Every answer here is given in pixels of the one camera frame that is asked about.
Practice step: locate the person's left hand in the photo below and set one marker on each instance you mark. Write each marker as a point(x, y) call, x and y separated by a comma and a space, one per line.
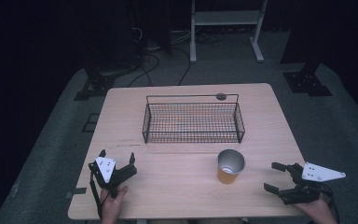
point(112, 207)

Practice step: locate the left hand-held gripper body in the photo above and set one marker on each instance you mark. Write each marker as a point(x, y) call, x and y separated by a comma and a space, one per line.
point(106, 169)

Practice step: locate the person's right hand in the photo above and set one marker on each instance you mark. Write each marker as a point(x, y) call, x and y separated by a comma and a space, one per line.
point(318, 211)

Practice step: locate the white metal stand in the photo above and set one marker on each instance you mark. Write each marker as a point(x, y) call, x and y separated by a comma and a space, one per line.
point(227, 17)

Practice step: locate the black stand base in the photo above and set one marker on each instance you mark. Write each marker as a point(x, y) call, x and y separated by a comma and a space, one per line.
point(98, 85)
point(307, 82)

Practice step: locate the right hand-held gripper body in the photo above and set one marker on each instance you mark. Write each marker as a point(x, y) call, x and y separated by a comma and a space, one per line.
point(304, 189)

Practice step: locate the orange paper cup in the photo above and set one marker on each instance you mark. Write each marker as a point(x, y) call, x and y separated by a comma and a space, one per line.
point(228, 175)

